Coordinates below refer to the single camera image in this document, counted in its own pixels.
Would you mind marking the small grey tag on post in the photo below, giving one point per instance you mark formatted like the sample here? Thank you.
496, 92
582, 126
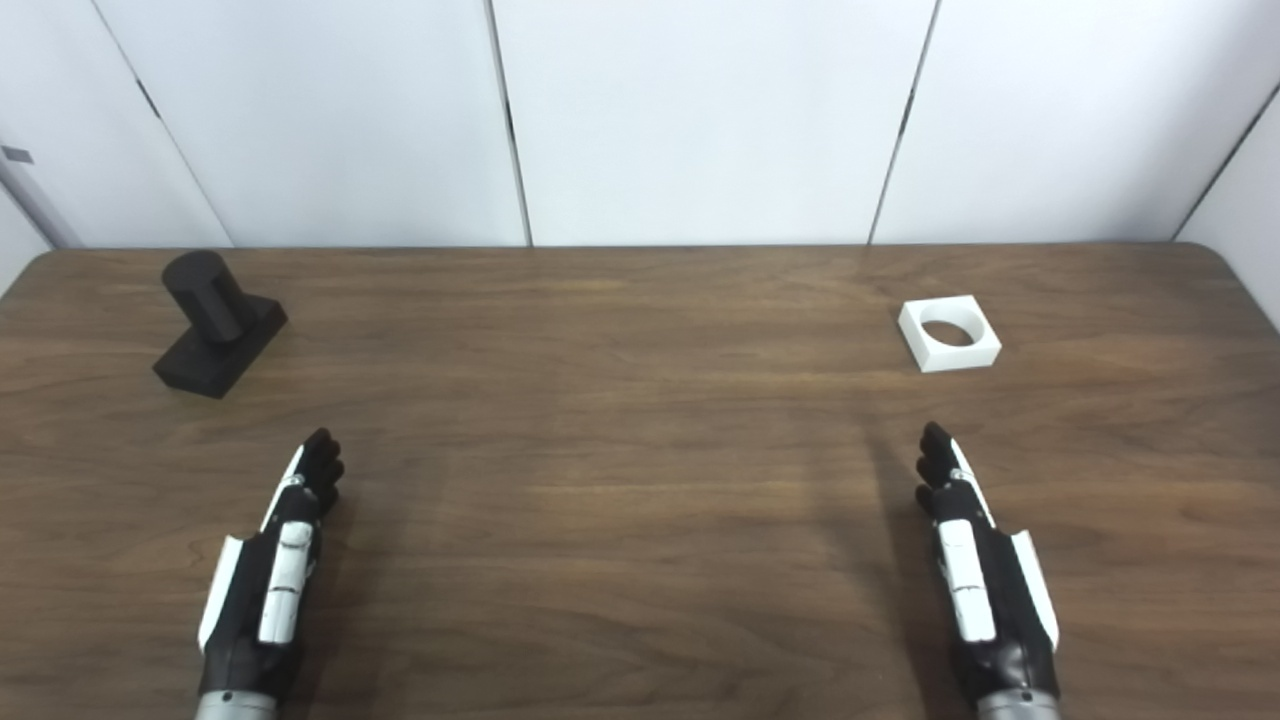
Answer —
17, 155

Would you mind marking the grey wall post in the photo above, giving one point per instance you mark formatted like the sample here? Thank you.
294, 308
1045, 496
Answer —
35, 205

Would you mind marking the white and black right hand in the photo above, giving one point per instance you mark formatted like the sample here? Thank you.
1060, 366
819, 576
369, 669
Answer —
1005, 610

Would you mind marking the white and black left hand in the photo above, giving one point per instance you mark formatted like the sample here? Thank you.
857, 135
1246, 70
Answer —
245, 600

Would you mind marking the black peg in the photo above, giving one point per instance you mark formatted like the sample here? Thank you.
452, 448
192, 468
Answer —
215, 335

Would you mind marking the white square piece with hole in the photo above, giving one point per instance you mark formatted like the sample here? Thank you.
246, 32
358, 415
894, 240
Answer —
925, 340

